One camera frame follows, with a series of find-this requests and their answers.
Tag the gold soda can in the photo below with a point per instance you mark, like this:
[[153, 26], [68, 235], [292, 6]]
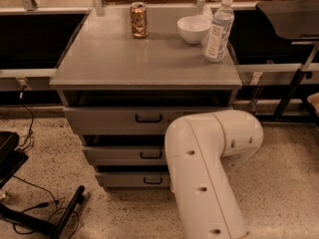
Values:
[[139, 19]]

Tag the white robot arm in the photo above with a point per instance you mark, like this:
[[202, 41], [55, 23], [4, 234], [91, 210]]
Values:
[[199, 150]]

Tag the grey drawer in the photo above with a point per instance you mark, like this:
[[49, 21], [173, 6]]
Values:
[[128, 120], [124, 155], [132, 176]]

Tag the grey drawer cabinet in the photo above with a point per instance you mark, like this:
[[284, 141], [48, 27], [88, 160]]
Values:
[[107, 67]]

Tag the grey top drawer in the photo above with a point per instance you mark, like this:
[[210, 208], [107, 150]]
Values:
[[128, 120]]

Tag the white bowl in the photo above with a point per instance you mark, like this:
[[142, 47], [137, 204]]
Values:
[[193, 29]]

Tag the clear plastic water bottle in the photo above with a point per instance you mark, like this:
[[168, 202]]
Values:
[[222, 20]]

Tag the grey bottom drawer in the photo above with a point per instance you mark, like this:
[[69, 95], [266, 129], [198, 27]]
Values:
[[132, 176]]

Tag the grey middle drawer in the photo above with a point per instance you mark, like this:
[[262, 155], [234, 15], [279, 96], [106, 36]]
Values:
[[124, 155]]

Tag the black side table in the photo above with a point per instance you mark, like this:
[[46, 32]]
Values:
[[274, 46]]

